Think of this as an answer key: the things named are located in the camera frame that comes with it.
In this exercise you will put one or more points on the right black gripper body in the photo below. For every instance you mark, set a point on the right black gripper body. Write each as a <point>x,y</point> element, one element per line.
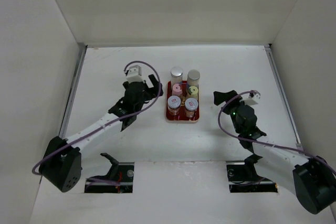
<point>232,109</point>

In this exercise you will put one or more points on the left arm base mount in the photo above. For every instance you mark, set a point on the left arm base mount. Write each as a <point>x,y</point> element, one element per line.
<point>115,178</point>

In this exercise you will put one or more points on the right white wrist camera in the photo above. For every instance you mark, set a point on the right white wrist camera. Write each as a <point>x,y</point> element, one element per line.
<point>252,99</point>

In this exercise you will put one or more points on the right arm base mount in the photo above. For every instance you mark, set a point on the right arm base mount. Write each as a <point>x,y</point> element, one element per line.
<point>243,178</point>

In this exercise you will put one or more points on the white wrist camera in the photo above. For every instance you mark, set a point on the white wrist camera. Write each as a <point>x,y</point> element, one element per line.
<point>252,99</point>
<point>134,74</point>

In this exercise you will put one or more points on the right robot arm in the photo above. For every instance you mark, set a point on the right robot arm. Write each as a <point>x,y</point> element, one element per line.
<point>310,178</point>

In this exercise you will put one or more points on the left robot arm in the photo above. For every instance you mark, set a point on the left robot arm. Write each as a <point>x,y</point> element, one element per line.
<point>62,161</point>

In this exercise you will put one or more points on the tall jar blue label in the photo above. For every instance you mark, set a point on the tall jar blue label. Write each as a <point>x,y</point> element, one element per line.
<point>193,77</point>
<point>176,75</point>

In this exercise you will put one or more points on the short jar white lid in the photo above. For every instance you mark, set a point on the short jar white lid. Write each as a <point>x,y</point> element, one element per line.
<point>191,105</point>
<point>173,105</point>

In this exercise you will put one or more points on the pink cap bottle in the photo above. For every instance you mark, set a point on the pink cap bottle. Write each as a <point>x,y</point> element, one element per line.
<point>177,90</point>

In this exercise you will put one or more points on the red lacquer tray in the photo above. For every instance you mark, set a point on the red lacquer tray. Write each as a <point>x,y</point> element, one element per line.
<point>181,117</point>

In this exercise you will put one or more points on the yellow cap bottle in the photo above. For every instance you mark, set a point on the yellow cap bottle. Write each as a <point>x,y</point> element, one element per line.
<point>192,92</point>

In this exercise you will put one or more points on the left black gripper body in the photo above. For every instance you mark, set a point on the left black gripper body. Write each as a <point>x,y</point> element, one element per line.
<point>148,95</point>

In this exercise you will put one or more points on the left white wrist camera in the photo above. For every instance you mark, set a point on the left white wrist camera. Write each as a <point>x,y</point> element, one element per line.
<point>134,74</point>

